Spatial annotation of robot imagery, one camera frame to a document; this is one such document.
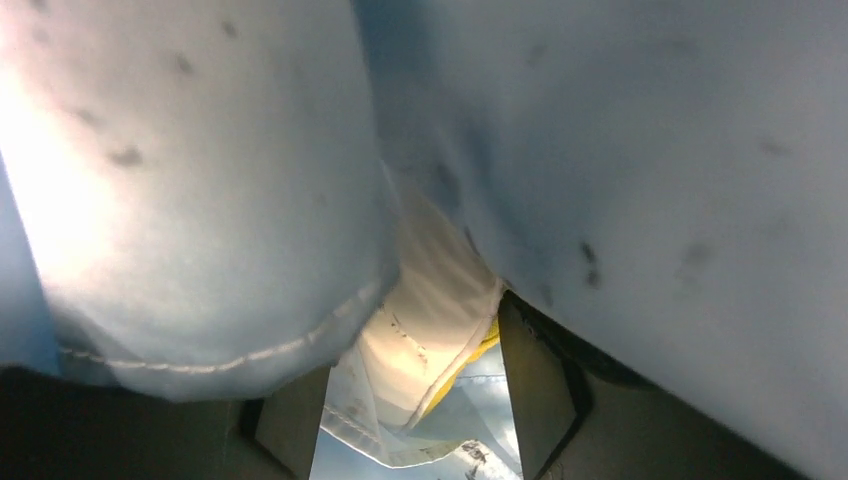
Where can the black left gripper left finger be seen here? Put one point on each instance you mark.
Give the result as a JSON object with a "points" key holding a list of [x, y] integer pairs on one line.
{"points": [[52, 429]]}

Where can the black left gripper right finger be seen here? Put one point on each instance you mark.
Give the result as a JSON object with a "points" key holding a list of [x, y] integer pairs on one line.
{"points": [[580, 414]]}

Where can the white pillow with yellow trim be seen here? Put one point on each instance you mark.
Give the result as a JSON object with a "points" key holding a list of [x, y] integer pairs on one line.
{"points": [[406, 394]]}

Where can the light blue pillowcase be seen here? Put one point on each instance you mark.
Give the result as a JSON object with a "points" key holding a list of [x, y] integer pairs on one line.
{"points": [[204, 199]]}

